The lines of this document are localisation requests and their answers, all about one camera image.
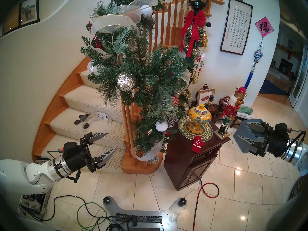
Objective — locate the red mini stocking ornament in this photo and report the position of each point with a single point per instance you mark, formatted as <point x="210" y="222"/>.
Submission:
<point x="197" y="145"/>

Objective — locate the yellow porcelain lidded urn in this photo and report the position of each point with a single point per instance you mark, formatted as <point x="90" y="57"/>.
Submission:
<point x="199" y="117"/>

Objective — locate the clear plastic packaging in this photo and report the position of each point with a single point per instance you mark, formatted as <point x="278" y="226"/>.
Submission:
<point x="96" y="117"/>

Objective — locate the grey blue square bin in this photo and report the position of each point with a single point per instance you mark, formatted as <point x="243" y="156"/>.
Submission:
<point x="240" y="146"/>

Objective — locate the small black-hat nutcracker figure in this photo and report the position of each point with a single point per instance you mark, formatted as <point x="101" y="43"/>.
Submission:
<point x="209" y="101"/>

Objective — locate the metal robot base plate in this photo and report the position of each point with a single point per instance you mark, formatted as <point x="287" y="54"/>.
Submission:
<point x="168" y="218"/>

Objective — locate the white glitter ball ornament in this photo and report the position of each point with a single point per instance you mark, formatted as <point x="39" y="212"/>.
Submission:
<point x="146" y="11"/>
<point x="161" y="126"/>

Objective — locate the dark wooden cabinet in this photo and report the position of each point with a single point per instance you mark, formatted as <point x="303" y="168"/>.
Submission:
<point x="190" y="165"/>

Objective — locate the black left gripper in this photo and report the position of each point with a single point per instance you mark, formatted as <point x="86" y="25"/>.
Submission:
<point x="77" y="157"/>

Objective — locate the white glass door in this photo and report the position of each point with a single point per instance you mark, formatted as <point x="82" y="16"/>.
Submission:
<point x="299" y="83"/>

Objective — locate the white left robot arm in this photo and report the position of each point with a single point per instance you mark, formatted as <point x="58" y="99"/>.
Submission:
<point x="36" y="175"/>

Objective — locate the dark framed picture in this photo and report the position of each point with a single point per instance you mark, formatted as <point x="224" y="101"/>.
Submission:
<point x="10" y="22"/>

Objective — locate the green pine garland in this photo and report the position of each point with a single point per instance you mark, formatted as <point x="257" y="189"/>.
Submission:
<point x="154" y="71"/>

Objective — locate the gold bell ornament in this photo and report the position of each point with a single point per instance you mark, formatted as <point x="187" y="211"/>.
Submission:
<point x="204" y="40"/>

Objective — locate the green jade carving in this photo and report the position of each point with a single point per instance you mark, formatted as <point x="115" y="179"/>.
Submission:
<point x="246" y="110"/>

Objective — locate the red berry sprig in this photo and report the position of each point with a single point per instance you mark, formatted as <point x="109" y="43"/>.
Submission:
<point x="97" y="44"/>

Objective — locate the tall red nutcracker figure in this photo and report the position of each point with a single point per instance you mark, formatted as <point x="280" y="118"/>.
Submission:
<point x="231" y="111"/>

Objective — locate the carpeted wooden staircase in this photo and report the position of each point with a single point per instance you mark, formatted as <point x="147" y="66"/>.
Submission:
<point x="91" y="100"/>

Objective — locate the wooden stair balustrade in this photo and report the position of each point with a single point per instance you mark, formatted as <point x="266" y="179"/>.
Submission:
<point x="168" y="21"/>

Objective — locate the black power strip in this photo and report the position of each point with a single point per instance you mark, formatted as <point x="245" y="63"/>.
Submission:
<point x="142" y="218"/>

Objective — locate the dark red cloisonne jar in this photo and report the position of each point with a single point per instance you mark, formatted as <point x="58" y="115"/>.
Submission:
<point x="224" y="103"/>

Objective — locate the sheer white gold-edged ribbon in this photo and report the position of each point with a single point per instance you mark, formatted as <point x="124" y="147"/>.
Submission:
<point x="113" y="21"/>

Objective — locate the green gold decorative plate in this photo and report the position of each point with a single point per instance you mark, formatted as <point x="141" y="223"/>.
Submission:
<point x="185" y="129"/>

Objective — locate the framed Chinese calligraphy scroll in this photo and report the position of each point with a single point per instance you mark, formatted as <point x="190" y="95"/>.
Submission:
<point x="237" y="26"/>

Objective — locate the silver faceted ball ornament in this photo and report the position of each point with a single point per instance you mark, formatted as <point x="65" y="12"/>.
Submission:
<point x="126" y="81"/>

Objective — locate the dark ceramic vase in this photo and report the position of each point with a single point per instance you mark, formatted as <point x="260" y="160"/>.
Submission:
<point x="206" y="86"/>

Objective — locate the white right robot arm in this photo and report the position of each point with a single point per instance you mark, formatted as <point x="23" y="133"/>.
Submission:
<point x="294" y="156"/>

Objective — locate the red diamond Fu paper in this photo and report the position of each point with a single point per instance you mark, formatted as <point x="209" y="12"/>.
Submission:
<point x="264" y="26"/>

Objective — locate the blue room rug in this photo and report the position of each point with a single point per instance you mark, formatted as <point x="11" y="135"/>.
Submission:
<point x="269" y="88"/>

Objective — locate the black star knob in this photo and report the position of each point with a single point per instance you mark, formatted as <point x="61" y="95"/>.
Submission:
<point x="106" y="200"/>
<point x="182" y="201"/>

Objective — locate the black fireplace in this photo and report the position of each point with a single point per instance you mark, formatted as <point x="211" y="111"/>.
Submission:
<point x="285" y="65"/>

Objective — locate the clear glass ball ornament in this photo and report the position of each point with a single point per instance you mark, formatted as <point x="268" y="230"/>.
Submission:
<point x="91" y="68"/>

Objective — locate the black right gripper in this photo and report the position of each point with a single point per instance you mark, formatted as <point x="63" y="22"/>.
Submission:
<point x="276" y="139"/>

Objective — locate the small framed picture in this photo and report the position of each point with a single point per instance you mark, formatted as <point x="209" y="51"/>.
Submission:
<point x="204" y="95"/>

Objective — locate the framed horse photo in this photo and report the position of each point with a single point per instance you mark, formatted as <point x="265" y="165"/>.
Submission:
<point x="28" y="11"/>

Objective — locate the dark square card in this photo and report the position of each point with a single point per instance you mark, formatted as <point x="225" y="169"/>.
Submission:
<point x="84" y="116"/>

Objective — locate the red velvet bow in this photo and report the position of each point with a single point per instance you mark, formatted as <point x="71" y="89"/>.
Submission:
<point x="192" y="18"/>

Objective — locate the blue vase tassel hanging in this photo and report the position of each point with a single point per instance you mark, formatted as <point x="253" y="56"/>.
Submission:
<point x="258" y="55"/>

